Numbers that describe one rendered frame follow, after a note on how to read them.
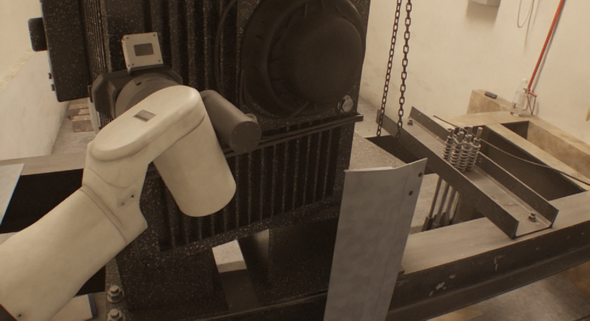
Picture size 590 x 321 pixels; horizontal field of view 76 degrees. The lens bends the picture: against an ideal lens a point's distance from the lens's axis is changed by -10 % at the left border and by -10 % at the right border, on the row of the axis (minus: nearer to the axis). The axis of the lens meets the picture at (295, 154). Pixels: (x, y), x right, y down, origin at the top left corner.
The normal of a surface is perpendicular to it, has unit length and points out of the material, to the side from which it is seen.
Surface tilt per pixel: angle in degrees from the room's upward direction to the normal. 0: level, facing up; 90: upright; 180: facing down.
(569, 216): 0
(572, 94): 90
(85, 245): 66
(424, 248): 0
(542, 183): 90
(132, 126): 19
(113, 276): 0
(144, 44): 60
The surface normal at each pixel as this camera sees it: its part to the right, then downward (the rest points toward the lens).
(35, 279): 0.55, -0.15
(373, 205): 0.22, 0.47
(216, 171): 0.84, 0.18
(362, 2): 0.55, 0.43
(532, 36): -0.94, 0.11
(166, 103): -0.21, -0.76
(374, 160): 0.06, -0.88
